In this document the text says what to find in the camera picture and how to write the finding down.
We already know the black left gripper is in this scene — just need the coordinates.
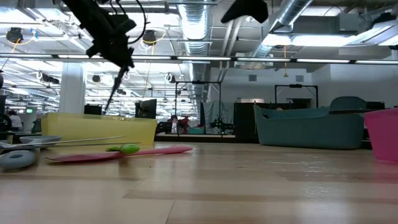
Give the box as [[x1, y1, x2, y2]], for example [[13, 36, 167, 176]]
[[79, 9, 137, 69]]

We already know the black kitchen knife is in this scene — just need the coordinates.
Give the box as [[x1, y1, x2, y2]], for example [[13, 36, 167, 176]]
[[103, 65, 130, 115]]

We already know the dark blade black-handled knife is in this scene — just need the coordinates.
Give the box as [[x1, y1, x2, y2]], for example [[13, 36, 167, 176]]
[[30, 135, 127, 146]]

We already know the silver blade black-handled knife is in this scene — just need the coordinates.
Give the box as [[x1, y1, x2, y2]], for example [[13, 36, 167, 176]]
[[0, 141, 142, 151]]

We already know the green silicone spatula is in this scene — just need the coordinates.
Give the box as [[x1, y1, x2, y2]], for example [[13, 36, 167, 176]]
[[105, 143, 142, 155]]

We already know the pink silicone spatula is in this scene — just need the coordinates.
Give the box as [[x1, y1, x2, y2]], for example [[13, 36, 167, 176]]
[[45, 145, 194, 164]]

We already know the grey-blue silicone spoon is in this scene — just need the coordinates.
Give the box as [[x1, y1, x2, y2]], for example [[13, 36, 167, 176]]
[[19, 135, 62, 145]]

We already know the white building column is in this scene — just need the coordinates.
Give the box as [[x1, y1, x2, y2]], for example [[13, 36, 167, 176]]
[[58, 62, 86, 114]]

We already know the yellow plastic bin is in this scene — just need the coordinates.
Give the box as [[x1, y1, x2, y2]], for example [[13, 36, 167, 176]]
[[41, 112, 158, 146]]

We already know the black cabinet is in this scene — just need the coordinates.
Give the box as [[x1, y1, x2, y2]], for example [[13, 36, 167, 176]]
[[233, 102, 259, 142]]

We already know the person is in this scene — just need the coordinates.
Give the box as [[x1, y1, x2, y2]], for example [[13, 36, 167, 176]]
[[7, 110, 24, 130]]

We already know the teal plastic bin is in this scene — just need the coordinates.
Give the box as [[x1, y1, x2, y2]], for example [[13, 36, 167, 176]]
[[253, 96, 368, 151]]

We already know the red framed grater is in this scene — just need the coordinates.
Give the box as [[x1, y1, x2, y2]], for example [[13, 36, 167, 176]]
[[0, 149, 37, 171]]

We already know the red translucent plastic bin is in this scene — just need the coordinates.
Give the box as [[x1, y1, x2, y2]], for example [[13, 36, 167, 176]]
[[363, 107, 398, 163]]

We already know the silver ceiling duct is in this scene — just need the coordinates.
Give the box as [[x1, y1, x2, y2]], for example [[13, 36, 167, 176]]
[[178, 0, 213, 82], [248, 0, 313, 58]]

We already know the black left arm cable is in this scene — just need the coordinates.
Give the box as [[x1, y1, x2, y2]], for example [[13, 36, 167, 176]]
[[127, 0, 147, 45]]

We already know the black background frame stand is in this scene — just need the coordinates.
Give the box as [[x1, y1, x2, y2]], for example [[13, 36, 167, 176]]
[[274, 83, 319, 108], [174, 80, 223, 135]]

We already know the black aluminium table frame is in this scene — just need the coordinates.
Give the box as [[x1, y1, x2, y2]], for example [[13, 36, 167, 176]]
[[154, 132, 259, 144]]

